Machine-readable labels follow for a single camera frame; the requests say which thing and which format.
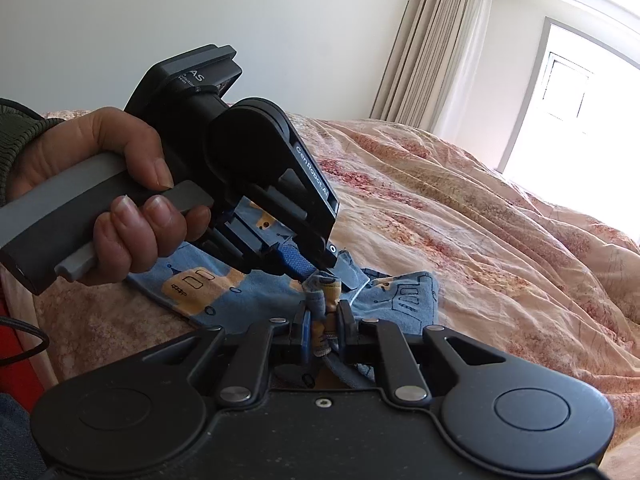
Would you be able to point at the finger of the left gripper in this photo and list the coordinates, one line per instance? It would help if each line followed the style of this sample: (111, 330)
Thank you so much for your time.
(344, 281)
(294, 264)

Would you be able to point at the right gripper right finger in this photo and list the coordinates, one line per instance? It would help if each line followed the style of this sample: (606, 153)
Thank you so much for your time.
(382, 345)

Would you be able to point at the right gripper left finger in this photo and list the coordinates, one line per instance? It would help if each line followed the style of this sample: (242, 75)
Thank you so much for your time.
(252, 356)

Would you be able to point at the blue printed children's pants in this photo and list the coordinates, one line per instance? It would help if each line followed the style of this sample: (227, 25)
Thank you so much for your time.
(208, 292)

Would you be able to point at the green left sleeve forearm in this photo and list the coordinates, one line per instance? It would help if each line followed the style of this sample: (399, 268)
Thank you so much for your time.
(19, 126)

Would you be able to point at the person's left hand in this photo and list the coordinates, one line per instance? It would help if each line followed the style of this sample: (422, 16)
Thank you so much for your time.
(128, 238)

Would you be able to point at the pink floral duvet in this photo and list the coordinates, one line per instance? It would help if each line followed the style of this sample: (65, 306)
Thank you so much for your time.
(543, 282)

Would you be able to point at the beige left curtain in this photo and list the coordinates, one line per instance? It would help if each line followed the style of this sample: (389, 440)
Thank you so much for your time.
(430, 73)

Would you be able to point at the red bed base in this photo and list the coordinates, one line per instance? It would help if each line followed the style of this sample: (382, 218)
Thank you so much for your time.
(28, 379)

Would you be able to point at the bright window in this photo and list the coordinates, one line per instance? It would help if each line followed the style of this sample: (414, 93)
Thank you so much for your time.
(575, 141)

